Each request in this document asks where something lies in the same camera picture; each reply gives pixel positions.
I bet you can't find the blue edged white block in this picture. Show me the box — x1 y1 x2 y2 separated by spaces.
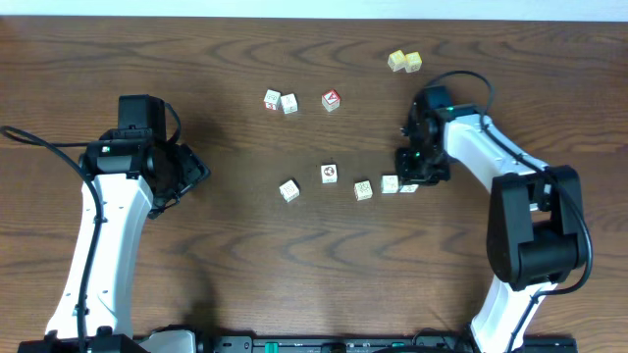
399 184 419 193

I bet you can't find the green edged white block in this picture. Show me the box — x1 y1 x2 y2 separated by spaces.
381 175 399 194

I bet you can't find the white block brown pattern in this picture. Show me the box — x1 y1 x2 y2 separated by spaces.
353 179 373 201

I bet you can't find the soccer ball picture block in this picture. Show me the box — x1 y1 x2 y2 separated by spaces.
321 164 338 184

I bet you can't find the white block grid pattern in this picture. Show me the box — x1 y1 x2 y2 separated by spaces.
279 179 300 203

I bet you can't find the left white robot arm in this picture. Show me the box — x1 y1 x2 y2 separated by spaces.
19 137 210 352

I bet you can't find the yellow block right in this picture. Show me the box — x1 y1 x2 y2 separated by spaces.
405 52 423 74

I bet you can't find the yellow block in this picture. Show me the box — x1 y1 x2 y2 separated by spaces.
405 52 423 74
388 50 407 72

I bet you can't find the yellow block left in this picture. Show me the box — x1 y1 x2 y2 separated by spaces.
388 50 407 72

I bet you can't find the red letter A block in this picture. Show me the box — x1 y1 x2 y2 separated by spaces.
322 89 341 112

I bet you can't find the white block red side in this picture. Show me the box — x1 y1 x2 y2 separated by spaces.
263 89 282 111

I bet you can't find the white block plain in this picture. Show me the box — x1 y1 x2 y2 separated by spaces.
281 93 298 114

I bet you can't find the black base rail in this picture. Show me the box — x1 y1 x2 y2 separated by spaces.
205 333 580 353

